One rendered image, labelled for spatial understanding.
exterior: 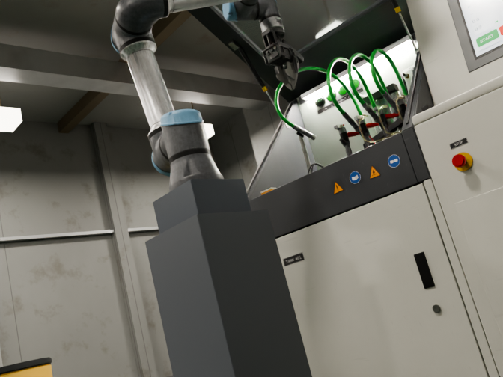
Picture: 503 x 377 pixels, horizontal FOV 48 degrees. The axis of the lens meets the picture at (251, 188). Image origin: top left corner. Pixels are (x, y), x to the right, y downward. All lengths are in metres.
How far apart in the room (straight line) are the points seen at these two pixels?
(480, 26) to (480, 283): 0.83
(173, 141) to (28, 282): 9.61
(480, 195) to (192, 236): 0.77
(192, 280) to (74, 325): 9.87
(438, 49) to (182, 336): 1.25
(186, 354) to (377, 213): 0.71
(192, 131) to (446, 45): 0.93
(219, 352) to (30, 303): 9.71
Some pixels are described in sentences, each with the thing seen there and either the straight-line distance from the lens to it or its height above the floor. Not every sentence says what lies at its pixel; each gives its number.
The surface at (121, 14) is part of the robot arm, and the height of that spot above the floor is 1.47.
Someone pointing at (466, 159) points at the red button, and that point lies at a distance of 1.66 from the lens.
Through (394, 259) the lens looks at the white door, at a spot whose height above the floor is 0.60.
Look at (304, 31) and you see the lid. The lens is 2.42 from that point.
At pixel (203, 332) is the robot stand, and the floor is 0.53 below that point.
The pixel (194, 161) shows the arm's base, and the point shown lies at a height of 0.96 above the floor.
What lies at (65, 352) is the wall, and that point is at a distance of 11.09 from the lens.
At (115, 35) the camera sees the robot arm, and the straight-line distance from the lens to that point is 1.86.
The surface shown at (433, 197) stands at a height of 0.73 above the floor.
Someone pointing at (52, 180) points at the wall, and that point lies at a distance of 11.84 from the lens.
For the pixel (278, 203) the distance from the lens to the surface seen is 1.96.
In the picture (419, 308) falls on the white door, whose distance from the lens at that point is 1.73.
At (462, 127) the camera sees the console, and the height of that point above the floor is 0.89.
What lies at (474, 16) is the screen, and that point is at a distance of 2.05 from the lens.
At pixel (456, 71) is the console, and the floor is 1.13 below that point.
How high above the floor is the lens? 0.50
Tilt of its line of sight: 14 degrees up
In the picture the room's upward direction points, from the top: 15 degrees counter-clockwise
